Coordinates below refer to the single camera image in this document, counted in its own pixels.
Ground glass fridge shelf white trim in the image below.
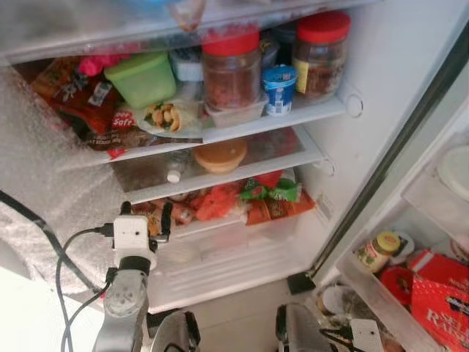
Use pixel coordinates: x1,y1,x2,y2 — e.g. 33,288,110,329
110,94,347,164
111,126,325,205

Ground black fridge door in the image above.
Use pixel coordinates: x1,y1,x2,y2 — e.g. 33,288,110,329
287,29,469,352

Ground white fridge cabinet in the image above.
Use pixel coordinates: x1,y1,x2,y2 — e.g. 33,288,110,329
0,0,469,315

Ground small clear bottle white cap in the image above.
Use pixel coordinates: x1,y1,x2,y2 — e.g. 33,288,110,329
164,150,190,185

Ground orange plastic bag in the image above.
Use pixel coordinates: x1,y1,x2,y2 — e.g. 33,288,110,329
192,182,244,223

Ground orange brown bowl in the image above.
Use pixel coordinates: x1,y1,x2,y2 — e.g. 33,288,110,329
193,139,249,175

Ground clear crisper drawer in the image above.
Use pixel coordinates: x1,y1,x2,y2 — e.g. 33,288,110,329
143,205,334,312

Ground clear bag with food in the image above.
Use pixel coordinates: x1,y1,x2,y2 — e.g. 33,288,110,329
135,98,207,141

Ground frosted plastic sheet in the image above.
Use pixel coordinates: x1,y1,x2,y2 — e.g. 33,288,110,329
0,66,129,276

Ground green snack packet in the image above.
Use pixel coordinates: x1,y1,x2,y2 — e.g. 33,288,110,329
240,177,303,205

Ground white round lid container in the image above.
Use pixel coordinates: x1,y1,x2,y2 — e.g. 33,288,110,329
435,144,469,203

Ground orange red packet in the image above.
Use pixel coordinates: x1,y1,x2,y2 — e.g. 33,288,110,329
245,191,317,226

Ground red snack packet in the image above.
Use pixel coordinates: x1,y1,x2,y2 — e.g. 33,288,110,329
28,57,129,151

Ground clear plastic tub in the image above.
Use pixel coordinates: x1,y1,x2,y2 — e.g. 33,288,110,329
203,94,269,130

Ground green plastic container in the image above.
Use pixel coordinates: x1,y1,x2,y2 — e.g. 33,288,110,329
103,51,179,110

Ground clear door shelf bin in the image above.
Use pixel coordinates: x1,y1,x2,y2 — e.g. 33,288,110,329
400,132,469,230
336,211,469,352

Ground pink packet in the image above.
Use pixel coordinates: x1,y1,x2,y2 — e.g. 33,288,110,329
76,52,124,78

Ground small white lidded container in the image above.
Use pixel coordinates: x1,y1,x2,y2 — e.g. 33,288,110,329
169,47,205,83

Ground red flour box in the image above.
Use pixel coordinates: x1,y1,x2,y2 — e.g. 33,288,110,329
407,248,469,352

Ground red lid jar reddish contents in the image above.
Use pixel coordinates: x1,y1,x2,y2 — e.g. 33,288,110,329
201,25,263,112

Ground blue white yoghurt cup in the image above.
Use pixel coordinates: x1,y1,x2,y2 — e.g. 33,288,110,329
262,65,298,117

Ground red round lid tin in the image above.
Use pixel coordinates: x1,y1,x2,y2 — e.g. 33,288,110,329
380,265,416,307

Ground clear jar pale lid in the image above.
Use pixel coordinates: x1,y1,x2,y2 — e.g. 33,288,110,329
317,282,354,318

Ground frosted clear chiller tray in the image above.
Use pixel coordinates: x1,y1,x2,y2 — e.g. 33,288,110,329
0,0,382,68

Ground clear bag brown contents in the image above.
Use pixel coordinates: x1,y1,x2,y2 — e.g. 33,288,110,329
166,0,208,33

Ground dark lidded container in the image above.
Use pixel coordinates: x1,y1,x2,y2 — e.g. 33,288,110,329
259,21,299,68

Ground red lid jar yellow label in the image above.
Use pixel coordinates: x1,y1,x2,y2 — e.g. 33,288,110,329
292,10,352,103

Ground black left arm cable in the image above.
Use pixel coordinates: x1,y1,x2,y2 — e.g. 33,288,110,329
54,224,116,352

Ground thick black cable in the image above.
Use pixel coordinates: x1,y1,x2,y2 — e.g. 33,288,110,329
0,189,100,294

